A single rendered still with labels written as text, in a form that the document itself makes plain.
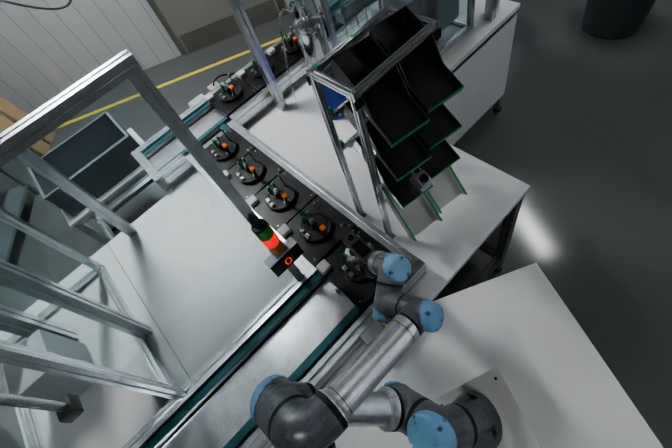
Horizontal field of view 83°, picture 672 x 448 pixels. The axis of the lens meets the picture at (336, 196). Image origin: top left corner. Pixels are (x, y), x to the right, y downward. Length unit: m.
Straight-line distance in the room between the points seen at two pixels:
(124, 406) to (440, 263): 1.35
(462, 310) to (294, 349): 0.63
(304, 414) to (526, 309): 0.92
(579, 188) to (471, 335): 1.66
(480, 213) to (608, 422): 0.78
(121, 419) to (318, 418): 1.11
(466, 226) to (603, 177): 1.51
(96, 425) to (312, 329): 0.92
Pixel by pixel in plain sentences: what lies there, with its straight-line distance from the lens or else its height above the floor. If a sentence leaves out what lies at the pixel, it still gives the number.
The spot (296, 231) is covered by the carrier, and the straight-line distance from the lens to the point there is 1.63.
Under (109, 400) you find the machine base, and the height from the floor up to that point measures 0.86.
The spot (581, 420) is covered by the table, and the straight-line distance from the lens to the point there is 1.51.
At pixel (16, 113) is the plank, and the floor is 0.40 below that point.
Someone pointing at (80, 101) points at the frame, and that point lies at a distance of 0.81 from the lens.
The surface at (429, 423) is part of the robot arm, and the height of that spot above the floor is 1.15.
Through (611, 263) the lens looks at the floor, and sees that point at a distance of 2.70.
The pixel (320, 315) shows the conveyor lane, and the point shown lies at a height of 0.92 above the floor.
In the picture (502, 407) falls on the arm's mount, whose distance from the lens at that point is 1.29.
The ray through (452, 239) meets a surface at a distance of 1.63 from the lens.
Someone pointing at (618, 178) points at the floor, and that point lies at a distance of 3.03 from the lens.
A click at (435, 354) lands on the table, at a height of 0.86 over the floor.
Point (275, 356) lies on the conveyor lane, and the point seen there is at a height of 0.92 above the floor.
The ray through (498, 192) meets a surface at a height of 0.86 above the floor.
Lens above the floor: 2.31
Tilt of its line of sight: 53 degrees down
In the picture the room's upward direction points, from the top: 23 degrees counter-clockwise
